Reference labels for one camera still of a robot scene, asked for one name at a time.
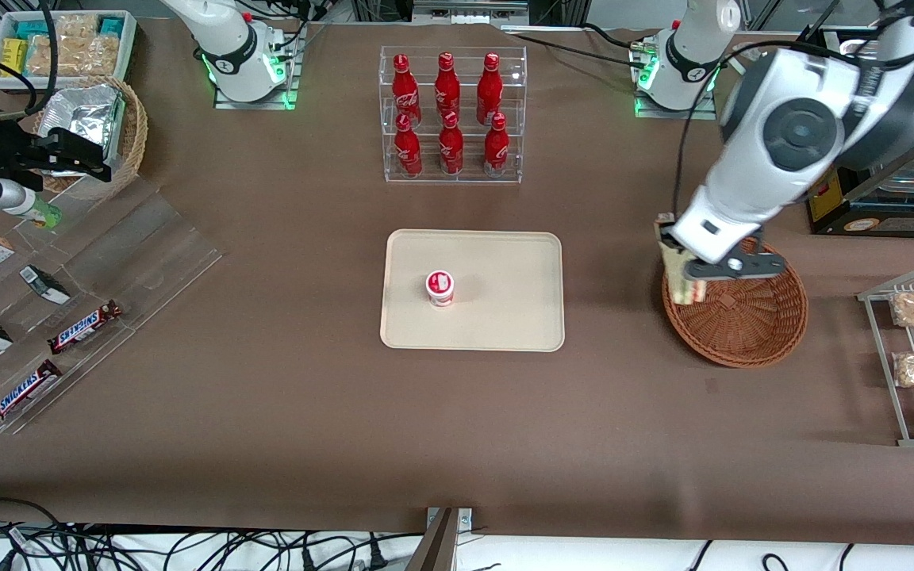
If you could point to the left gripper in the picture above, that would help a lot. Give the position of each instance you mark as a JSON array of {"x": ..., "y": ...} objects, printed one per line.
[{"x": 670, "y": 240}]

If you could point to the sandwich with tomato lettuce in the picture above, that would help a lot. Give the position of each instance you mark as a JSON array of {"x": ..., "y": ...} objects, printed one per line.
[{"x": 679, "y": 287}]

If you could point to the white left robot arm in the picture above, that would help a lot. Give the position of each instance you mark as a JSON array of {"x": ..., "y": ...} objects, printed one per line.
[{"x": 802, "y": 131}]

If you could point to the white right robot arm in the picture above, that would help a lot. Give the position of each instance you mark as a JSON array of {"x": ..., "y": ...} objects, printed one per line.
[{"x": 227, "y": 55}]

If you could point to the light tan wicker basket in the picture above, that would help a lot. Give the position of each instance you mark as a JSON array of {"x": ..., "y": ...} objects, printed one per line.
[{"x": 133, "y": 135}]

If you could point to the round brown wicker basket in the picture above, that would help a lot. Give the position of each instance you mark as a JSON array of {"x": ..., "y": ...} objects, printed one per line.
[{"x": 750, "y": 325}]

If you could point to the cream rectangular plastic tray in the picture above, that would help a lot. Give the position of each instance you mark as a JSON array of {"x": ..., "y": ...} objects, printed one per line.
[{"x": 505, "y": 285}]

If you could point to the silver foil bag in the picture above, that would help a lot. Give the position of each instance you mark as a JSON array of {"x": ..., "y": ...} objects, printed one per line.
[{"x": 84, "y": 111}]

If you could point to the large clear bag of crackers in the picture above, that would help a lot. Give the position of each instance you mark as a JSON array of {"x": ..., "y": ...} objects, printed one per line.
[{"x": 72, "y": 55}]

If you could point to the yellow snack pack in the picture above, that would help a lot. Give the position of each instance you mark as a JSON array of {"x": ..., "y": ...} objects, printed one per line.
[{"x": 14, "y": 57}]

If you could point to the clear acrylic stepped display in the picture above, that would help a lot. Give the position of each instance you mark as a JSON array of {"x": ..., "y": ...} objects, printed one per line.
[{"x": 155, "y": 246}]

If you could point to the white plastic snack bin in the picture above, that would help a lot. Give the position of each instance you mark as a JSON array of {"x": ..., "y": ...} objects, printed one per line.
[{"x": 130, "y": 40}]

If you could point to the small clear bag of crackers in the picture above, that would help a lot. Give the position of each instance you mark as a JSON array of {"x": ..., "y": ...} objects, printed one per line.
[{"x": 74, "y": 24}]

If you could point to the teal snack pack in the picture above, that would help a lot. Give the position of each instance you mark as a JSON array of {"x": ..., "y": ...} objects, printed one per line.
[
  {"x": 32, "y": 29},
  {"x": 111, "y": 26}
]

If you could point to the black food warmer yellow panel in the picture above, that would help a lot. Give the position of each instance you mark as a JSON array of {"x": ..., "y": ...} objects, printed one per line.
[{"x": 826, "y": 198}]

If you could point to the brown Snickers bar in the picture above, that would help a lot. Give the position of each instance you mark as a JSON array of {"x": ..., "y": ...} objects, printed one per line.
[
  {"x": 84, "y": 327},
  {"x": 22, "y": 393}
]

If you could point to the red cola bottle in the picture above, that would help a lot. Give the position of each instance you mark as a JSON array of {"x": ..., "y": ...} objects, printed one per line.
[
  {"x": 451, "y": 149},
  {"x": 489, "y": 83},
  {"x": 447, "y": 83},
  {"x": 497, "y": 151},
  {"x": 408, "y": 151},
  {"x": 405, "y": 87}
]

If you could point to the clear acrylic bottle rack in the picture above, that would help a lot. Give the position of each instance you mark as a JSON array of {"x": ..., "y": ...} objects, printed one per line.
[{"x": 473, "y": 178}]

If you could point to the small red white yogurt cup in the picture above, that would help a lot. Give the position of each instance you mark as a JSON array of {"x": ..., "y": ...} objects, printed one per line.
[{"x": 440, "y": 289}]

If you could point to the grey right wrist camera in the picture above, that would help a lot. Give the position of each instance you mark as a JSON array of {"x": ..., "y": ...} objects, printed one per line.
[{"x": 5, "y": 198}]

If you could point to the metal base plate green lights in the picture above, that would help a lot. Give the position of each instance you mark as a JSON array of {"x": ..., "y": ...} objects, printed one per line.
[
  {"x": 286, "y": 87},
  {"x": 647, "y": 107}
]

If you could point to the metal clamp bracket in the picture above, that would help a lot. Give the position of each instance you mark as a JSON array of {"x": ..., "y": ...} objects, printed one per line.
[{"x": 465, "y": 519}]

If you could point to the dark camera mount post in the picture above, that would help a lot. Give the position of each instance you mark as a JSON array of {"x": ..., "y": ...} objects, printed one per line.
[{"x": 435, "y": 547}]

